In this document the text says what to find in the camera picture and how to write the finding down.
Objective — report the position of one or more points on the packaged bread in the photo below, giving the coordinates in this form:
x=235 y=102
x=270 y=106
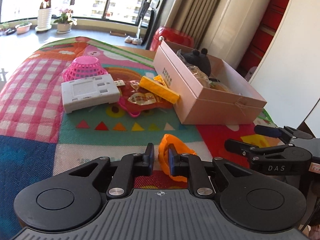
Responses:
x=200 y=76

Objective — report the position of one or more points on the small packaged snack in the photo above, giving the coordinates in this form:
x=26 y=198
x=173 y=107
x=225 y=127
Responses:
x=219 y=86

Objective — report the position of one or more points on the pink flower pot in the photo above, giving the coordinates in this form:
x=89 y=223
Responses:
x=65 y=21

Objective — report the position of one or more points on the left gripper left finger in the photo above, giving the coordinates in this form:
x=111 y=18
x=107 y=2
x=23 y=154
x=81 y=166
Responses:
x=125 y=171

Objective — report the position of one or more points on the white electronic device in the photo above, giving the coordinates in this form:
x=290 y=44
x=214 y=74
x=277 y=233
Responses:
x=88 y=92

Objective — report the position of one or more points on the white cabinet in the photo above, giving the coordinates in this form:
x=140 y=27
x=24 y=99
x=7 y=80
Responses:
x=232 y=28

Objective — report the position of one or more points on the beige curtain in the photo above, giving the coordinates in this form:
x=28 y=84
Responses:
x=191 y=17

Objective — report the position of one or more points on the cardboard box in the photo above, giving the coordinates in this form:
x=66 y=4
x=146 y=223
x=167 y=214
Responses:
x=198 y=105

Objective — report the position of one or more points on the colourful play mat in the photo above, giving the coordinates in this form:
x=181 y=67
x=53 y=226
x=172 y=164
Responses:
x=40 y=140

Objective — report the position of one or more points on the pink plastic basket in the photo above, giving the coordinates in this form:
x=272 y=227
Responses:
x=82 y=67

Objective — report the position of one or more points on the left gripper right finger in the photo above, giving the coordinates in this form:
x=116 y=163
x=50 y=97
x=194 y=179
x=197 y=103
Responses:
x=191 y=167

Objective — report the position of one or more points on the tall white plant pot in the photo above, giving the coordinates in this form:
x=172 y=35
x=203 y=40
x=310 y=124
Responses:
x=44 y=20

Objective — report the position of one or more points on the red snack bag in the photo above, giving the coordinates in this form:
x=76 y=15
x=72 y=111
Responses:
x=139 y=99

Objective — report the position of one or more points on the low white planter bowl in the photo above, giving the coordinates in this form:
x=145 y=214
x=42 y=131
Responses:
x=23 y=28

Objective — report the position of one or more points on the yellow plastic block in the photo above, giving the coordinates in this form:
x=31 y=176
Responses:
x=157 y=86

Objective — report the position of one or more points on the white slippers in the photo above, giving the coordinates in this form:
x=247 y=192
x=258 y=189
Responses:
x=132 y=40

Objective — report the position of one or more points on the black plush toy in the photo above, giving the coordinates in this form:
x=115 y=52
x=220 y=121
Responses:
x=197 y=58

